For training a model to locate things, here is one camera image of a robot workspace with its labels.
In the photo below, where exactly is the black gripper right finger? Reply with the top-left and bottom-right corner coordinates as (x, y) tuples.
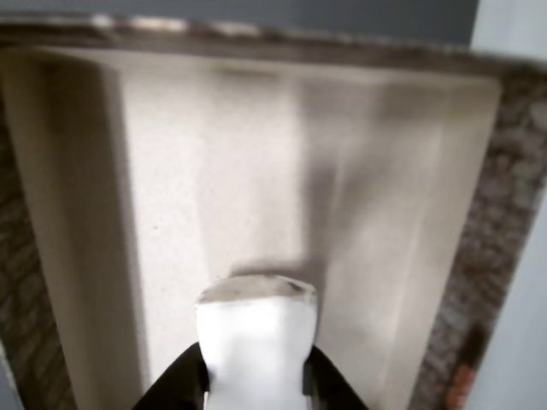
(300, 344), (370, 410)

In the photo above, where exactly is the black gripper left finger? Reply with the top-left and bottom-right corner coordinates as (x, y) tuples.
(134, 340), (211, 410)

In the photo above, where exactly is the white small object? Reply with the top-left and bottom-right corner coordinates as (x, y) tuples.
(195, 274), (320, 410)

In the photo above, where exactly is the bark pattern cardboard box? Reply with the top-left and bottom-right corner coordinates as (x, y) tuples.
(0, 15), (547, 410)

